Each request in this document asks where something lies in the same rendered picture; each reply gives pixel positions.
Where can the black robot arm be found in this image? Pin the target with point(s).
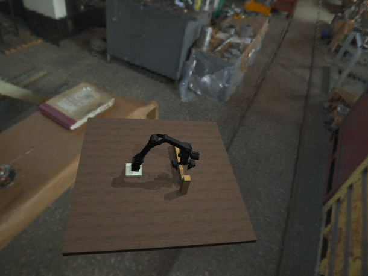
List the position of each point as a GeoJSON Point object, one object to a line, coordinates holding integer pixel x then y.
{"type": "Point", "coordinates": [185, 150]}

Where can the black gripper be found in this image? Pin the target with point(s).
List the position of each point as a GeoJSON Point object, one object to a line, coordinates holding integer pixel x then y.
{"type": "Point", "coordinates": [191, 163]}

